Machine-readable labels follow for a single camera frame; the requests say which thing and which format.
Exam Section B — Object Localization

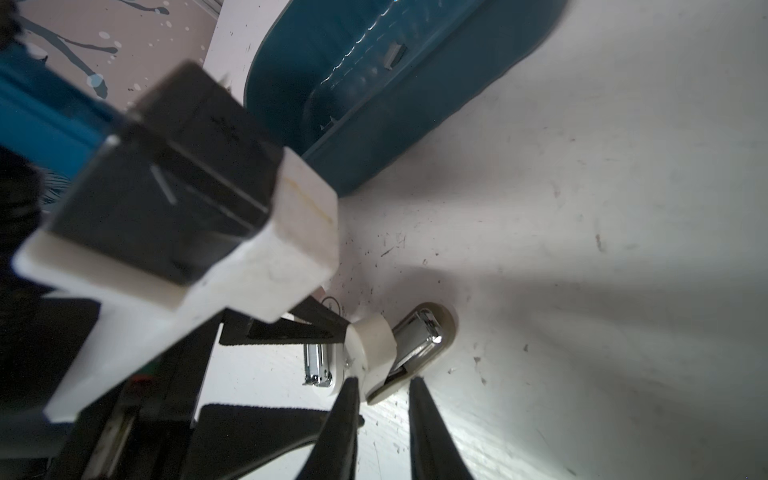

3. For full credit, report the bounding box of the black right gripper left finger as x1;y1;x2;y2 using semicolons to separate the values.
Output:
297;377;360;480

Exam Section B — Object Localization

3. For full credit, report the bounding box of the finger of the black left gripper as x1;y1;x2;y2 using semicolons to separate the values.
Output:
219;297;350;346

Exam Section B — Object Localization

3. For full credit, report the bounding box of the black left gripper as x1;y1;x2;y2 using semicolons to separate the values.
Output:
45;314;329;479

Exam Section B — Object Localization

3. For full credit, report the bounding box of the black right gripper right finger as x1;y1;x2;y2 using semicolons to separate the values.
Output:
409;377;472;479

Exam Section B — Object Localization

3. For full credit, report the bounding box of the teal plastic tray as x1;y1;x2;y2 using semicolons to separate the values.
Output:
244;0;566;196

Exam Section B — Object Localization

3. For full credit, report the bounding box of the upright staple strip in tray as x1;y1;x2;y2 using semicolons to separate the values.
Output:
383;42;407;71

